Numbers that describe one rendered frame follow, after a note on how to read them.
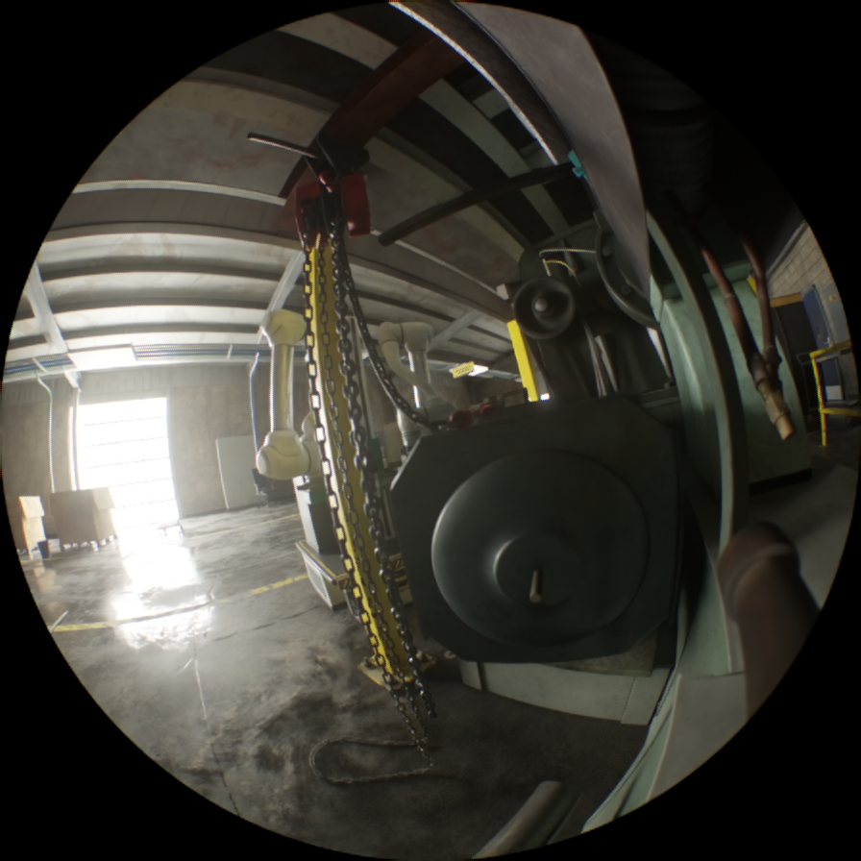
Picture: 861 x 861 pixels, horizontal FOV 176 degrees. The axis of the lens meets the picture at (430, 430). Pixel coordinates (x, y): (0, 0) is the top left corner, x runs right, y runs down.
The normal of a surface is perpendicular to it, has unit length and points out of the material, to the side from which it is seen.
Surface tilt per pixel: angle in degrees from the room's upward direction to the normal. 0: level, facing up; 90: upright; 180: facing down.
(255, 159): 180
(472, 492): 79
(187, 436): 90
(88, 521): 90
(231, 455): 90
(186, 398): 90
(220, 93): 180
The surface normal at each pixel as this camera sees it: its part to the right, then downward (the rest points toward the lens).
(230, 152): 0.19, 0.98
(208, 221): 0.71, -0.18
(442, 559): -0.58, 0.04
